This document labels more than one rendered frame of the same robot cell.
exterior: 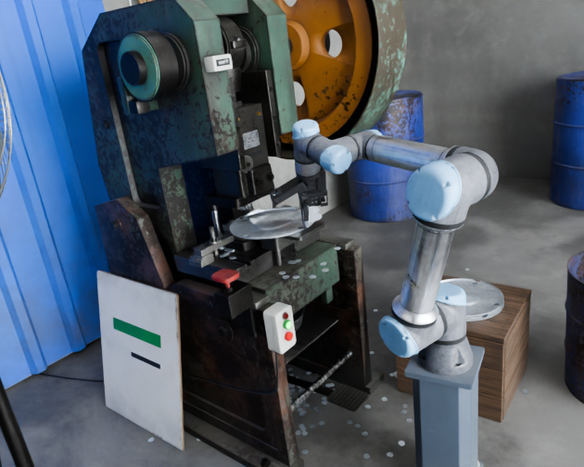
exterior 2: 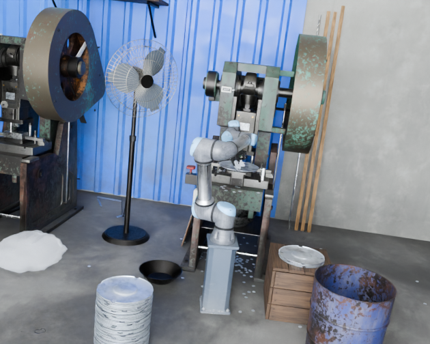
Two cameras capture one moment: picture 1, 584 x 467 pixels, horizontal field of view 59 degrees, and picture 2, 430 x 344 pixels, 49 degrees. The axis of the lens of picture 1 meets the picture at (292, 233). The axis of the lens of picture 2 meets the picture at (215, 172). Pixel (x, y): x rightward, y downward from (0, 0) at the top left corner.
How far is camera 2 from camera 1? 2.57 m
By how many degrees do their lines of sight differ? 52
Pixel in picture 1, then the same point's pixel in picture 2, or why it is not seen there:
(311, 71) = not seen: hidden behind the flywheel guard
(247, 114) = (246, 115)
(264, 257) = (225, 177)
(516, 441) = (255, 323)
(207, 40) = (226, 80)
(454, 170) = (198, 140)
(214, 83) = (224, 97)
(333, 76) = not seen: hidden behind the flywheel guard
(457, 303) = (220, 209)
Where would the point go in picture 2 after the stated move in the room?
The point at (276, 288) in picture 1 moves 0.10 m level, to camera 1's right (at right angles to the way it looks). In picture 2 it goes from (215, 188) to (223, 192)
